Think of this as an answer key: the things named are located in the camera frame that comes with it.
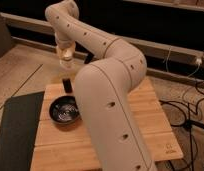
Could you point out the white wall plug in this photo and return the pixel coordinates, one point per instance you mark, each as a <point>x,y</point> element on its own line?
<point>198,61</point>

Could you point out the small black box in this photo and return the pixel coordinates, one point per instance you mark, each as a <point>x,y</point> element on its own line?
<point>67,85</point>

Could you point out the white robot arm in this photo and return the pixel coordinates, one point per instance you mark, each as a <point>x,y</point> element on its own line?
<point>101,89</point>

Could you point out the dark grey mat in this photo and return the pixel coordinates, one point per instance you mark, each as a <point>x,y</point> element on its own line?
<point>18,131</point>

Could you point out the wooden board table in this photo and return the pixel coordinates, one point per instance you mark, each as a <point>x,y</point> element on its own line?
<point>68,147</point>

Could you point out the black ceramic bowl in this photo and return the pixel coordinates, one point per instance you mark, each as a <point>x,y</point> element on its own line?
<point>64,110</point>

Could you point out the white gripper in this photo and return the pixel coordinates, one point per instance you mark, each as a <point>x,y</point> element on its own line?
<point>66,56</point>

